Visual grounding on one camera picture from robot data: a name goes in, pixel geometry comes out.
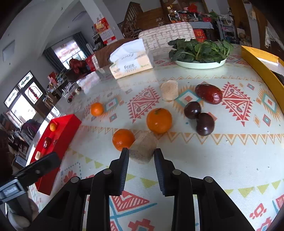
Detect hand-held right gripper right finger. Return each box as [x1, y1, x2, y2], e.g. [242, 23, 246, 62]
[154, 148, 255, 231]

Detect yellow box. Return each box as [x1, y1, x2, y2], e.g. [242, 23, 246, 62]
[241, 45, 284, 101]

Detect grey curtain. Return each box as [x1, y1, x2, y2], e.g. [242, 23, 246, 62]
[73, 32, 89, 57]
[43, 48, 65, 72]

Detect red box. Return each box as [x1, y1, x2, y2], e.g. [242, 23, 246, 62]
[27, 114, 82, 196]

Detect red garment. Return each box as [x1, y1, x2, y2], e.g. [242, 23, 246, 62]
[68, 58, 89, 75]

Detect white patterned sofa back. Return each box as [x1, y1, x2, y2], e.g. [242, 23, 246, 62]
[138, 22, 196, 50]

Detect large orange tangerine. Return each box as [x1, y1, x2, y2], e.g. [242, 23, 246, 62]
[146, 108, 173, 134]

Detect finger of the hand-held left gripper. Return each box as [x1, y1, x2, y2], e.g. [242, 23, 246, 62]
[12, 152, 62, 187]

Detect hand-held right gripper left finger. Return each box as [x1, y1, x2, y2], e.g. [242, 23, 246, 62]
[30, 147, 130, 231]

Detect window with red decals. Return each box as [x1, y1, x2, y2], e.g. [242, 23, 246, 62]
[53, 40, 83, 67]

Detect red gift bag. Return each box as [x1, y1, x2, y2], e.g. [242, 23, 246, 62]
[193, 28, 208, 43]

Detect metal shelf rack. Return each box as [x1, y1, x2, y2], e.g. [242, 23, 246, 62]
[216, 14, 240, 44]

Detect ceiling vent panel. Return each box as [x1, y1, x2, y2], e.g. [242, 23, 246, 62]
[2, 40, 16, 61]

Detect wooden lattice shelf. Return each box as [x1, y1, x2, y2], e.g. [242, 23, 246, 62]
[122, 2, 143, 38]

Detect spinach leaves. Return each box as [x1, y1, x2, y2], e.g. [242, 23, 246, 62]
[167, 38, 234, 64]

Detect red wall calendar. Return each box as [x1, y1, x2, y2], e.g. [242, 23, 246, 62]
[92, 18, 117, 45]

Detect glass door panels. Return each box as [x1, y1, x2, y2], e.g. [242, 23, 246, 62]
[4, 71, 47, 125]

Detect person's left hand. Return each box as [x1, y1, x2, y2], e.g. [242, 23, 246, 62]
[7, 197, 40, 230]

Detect white hanging cloth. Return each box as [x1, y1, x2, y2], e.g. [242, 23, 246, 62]
[265, 27, 280, 48]

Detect tissue box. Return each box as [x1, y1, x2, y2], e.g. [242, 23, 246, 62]
[109, 38, 154, 80]

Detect dark purple plum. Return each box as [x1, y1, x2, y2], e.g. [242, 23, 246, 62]
[184, 101, 202, 119]
[196, 112, 215, 136]

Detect white plate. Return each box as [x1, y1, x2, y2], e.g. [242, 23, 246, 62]
[174, 57, 227, 69]

